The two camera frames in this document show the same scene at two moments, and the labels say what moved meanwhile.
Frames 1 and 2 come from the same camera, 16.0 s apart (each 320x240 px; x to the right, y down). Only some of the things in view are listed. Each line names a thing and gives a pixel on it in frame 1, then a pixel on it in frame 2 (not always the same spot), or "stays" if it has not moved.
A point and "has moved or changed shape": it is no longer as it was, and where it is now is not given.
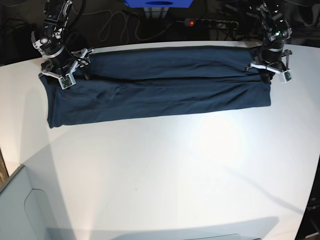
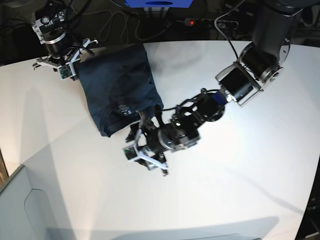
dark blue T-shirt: (131, 83) has moved or changed shape
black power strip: (230, 25) stays
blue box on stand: (174, 4) stays
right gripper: (65, 67) -> (67, 57)
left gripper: (277, 66) -> (148, 146)
